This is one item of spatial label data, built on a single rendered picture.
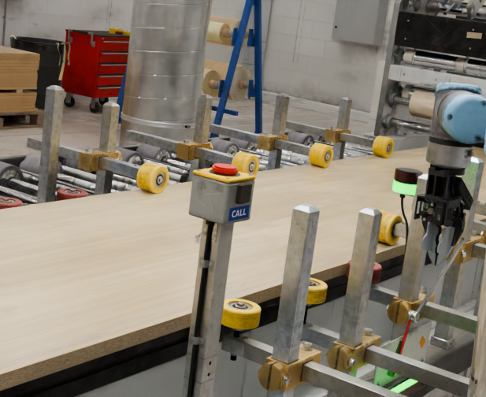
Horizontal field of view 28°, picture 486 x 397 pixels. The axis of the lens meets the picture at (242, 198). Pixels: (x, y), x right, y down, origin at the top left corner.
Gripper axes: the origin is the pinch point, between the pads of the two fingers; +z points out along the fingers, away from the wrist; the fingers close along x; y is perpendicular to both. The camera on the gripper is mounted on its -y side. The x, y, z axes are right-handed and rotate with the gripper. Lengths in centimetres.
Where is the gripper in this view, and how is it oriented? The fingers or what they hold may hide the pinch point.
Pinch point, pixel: (438, 258)
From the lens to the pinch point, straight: 211.7
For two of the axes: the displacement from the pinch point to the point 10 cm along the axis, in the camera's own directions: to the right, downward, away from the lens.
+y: -5.8, 1.0, -8.1
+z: -1.0, 9.8, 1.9
